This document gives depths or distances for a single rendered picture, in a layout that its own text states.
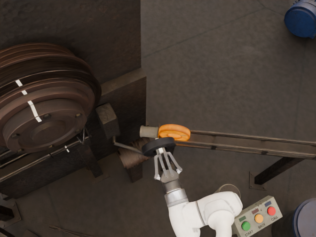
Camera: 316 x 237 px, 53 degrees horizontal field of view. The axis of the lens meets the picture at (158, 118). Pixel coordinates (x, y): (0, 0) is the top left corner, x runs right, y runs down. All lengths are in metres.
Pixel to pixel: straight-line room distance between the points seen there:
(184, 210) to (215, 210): 0.12
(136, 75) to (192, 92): 1.03
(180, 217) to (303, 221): 0.84
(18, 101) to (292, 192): 1.91
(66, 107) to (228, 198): 0.70
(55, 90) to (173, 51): 1.72
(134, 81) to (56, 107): 0.54
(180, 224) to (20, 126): 0.69
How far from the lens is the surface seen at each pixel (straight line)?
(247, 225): 1.64
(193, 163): 2.27
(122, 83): 1.49
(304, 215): 1.95
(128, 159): 1.71
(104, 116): 1.51
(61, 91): 1.07
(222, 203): 1.28
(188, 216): 1.30
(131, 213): 2.18
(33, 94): 1.05
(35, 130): 1.13
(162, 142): 1.34
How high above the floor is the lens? 2.17
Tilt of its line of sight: 67 degrees down
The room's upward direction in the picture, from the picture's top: 6 degrees clockwise
